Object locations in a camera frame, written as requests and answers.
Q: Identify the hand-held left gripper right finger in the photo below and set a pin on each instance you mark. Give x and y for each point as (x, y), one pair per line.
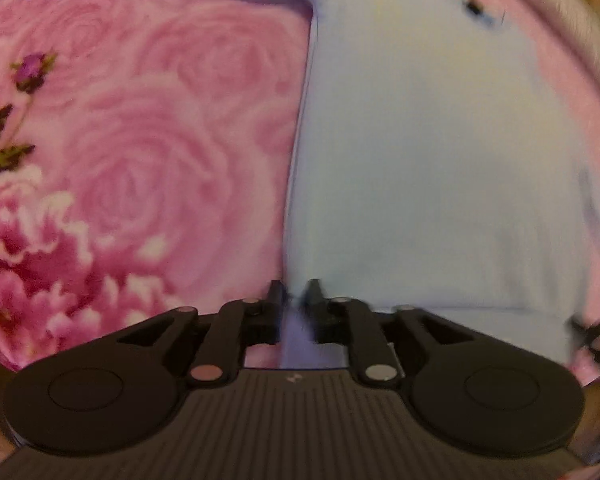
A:
(314, 305)

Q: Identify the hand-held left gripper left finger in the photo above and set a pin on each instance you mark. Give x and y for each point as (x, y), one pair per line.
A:
(276, 305)

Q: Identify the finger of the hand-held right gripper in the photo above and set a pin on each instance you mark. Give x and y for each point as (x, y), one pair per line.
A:
(597, 335)

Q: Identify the light blue sweatshirt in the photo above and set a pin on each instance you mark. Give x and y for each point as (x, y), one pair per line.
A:
(430, 160)

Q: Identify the pink floral blanket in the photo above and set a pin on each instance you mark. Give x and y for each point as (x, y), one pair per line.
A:
(130, 160)

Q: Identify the small dark clothing tag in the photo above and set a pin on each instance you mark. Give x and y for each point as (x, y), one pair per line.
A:
(475, 7)

